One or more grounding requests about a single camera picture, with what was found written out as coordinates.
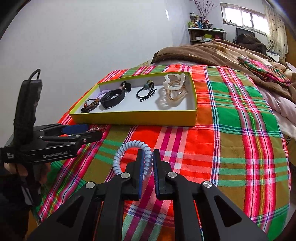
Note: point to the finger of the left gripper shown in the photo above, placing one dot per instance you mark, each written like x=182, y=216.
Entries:
x=57, y=129
x=76, y=139

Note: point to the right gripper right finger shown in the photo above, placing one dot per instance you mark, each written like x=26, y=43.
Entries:
x=201, y=210

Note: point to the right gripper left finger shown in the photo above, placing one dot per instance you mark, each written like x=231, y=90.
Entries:
x=95, y=211

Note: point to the black tie with pink bead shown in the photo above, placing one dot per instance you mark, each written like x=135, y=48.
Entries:
x=126, y=86

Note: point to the translucent pink hair claw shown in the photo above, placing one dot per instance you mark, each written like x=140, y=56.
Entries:
x=174, y=90

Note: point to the yellow-green shallow box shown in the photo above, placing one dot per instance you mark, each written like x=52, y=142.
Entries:
x=128, y=110

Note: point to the white pink quilt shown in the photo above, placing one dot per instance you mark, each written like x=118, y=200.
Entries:
x=283, y=109

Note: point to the folded plaid cloth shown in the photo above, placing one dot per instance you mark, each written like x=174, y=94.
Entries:
x=266, y=72

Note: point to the brown fleece blanket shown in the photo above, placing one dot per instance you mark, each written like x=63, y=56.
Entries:
x=222, y=53

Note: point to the wooden shelf unit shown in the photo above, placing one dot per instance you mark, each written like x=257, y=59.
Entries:
x=198, y=35

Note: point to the dark brown clothing pile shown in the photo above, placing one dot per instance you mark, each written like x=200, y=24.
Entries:
x=251, y=42

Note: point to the black television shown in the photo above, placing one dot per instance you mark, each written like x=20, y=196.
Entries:
x=241, y=31

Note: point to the floral curtain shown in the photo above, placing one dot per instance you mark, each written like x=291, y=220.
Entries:
x=277, y=37

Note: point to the dried flower branches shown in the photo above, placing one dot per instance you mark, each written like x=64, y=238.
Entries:
x=204, y=8

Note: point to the window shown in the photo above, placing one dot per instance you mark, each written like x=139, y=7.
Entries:
x=244, y=18

